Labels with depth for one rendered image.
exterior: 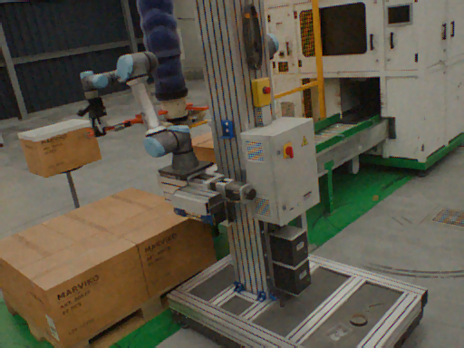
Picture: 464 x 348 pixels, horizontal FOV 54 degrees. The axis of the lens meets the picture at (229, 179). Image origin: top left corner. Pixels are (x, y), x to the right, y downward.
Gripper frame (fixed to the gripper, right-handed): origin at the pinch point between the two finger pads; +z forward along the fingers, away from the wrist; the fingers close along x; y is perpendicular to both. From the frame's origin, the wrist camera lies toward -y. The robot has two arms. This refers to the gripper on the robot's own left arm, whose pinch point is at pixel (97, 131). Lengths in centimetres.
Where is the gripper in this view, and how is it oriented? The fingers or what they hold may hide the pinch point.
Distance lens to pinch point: 288.1
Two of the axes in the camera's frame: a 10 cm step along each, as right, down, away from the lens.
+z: 1.4, 9.3, 3.3
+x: -6.8, -1.5, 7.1
